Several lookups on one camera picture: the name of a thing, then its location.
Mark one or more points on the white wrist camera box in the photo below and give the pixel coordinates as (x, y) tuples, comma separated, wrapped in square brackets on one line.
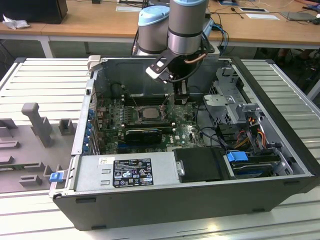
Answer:
[(153, 72)]

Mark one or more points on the grey parts rack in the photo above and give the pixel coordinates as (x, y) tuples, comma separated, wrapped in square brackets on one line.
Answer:
[(25, 150)]

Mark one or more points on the grey laptop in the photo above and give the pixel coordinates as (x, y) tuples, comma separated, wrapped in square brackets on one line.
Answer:
[(300, 17)]

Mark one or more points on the black graphics card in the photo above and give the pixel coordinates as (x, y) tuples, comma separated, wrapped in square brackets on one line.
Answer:
[(143, 136)]

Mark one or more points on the grey power supply unit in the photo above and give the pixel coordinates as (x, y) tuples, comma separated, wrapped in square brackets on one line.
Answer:
[(90, 172)]

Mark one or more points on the dark hard disk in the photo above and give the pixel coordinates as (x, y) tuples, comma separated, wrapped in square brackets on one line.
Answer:
[(252, 170)]

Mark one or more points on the CPU socket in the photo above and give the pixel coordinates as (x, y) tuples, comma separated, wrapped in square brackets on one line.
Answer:
[(150, 120)]

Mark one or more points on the blue disk carrier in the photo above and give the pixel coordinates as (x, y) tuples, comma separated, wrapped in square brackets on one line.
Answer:
[(237, 157)]

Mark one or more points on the green motherboard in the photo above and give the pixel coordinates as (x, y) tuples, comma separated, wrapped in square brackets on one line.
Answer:
[(185, 130)]

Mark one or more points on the black plastic shroud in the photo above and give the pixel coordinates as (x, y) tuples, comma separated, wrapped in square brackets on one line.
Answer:
[(200, 165)]

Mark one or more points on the grey metal drive cage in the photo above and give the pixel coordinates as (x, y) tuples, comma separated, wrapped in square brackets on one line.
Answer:
[(225, 107)]

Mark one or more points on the blue case latch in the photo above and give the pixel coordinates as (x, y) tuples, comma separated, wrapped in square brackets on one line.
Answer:
[(55, 177)]

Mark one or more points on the wooden desk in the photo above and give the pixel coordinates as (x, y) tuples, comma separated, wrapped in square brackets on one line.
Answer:
[(100, 25)]

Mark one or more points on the white flat tablet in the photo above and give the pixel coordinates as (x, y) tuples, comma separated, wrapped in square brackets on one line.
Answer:
[(253, 10)]

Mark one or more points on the crumpled white paper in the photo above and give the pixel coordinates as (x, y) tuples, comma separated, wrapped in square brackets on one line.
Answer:
[(16, 22)]

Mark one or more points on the black box on desk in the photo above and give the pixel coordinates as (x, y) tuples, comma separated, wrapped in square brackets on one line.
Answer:
[(32, 10)]

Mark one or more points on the white blue paper sheet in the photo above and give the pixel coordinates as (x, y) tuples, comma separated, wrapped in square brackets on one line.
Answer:
[(126, 8)]

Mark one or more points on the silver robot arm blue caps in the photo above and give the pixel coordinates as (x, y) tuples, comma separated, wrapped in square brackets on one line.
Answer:
[(185, 25)]

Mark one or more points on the silver square CPU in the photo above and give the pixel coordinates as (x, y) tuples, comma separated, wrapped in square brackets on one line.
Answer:
[(151, 112)]

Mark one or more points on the black open PC case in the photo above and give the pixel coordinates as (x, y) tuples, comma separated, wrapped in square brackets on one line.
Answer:
[(150, 210)]

